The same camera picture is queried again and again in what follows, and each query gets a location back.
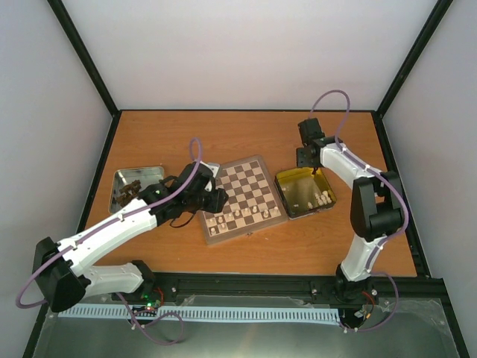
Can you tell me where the white rook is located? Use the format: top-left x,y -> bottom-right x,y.
271,207 -> 280,217

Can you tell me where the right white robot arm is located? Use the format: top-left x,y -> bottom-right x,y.
296,118 -> 409,303

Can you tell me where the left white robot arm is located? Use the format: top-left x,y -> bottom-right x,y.
33,162 -> 228,313

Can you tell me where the white chess pieces pile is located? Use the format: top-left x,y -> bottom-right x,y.
307,191 -> 333,210

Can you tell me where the wooden chess board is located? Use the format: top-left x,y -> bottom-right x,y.
199,155 -> 288,245

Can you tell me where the dark chess pieces pile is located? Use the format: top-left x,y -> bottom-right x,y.
116,180 -> 142,207

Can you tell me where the left controller board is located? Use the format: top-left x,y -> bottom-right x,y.
132,287 -> 165,317

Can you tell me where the gold metal tin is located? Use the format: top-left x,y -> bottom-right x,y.
274,167 -> 336,219

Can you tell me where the silver metal tin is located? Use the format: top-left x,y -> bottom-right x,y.
109,166 -> 165,213

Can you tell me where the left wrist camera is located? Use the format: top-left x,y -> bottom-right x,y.
203,163 -> 221,178

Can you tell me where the black aluminium frame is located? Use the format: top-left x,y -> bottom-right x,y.
22,0 -> 473,358

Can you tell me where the light blue cable duct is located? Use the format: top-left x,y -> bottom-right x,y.
57,304 -> 340,325

